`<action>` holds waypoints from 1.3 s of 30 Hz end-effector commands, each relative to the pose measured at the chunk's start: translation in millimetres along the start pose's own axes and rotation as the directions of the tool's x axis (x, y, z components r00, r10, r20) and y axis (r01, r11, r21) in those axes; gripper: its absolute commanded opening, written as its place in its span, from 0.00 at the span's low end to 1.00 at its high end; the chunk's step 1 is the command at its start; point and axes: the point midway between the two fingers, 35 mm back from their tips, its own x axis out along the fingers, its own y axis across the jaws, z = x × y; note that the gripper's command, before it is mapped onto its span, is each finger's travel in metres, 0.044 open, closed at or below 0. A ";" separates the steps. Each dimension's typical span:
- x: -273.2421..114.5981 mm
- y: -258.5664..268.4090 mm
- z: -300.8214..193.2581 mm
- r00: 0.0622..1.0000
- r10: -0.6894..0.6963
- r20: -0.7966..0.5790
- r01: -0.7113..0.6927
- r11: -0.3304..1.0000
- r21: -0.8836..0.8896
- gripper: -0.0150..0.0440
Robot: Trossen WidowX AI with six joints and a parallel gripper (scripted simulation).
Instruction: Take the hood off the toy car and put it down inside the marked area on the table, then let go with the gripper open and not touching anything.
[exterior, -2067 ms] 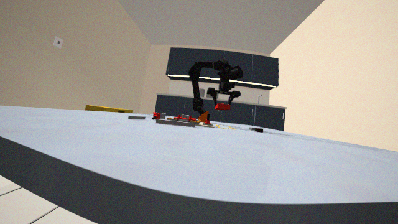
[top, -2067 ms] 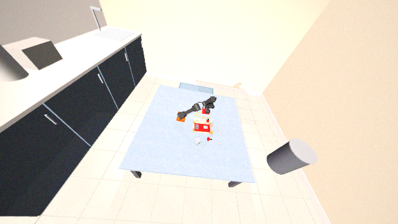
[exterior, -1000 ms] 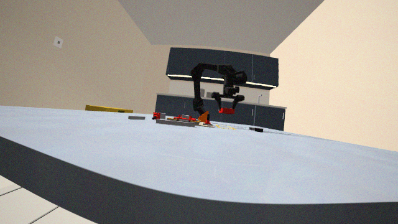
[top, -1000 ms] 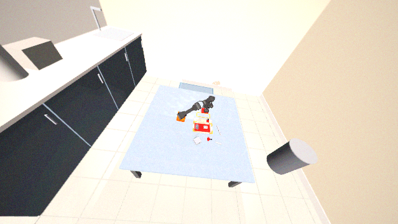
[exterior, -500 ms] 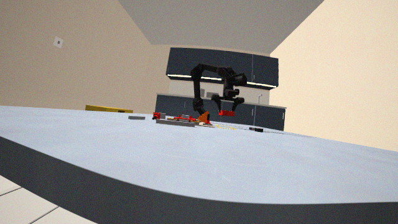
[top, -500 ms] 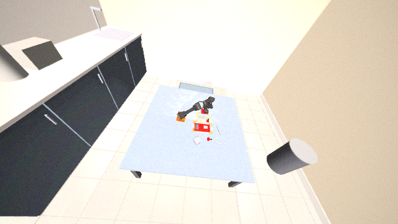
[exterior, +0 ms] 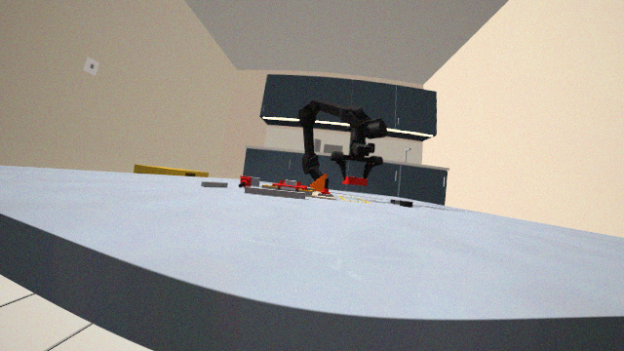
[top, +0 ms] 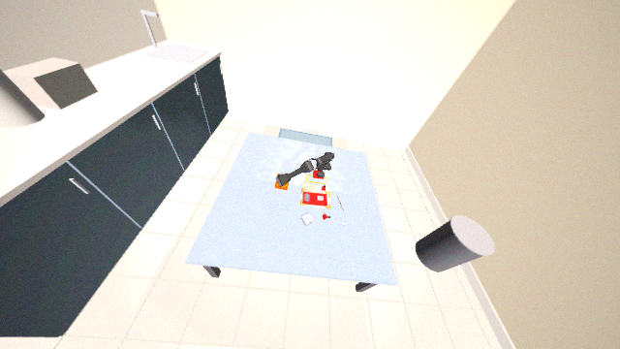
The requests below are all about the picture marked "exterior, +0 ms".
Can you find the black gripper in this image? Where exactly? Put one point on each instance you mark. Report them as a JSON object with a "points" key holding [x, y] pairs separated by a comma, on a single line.
{"points": [[340, 158]]}

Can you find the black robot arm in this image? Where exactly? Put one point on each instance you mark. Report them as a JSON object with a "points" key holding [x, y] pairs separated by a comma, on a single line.
{"points": [[361, 126]]}

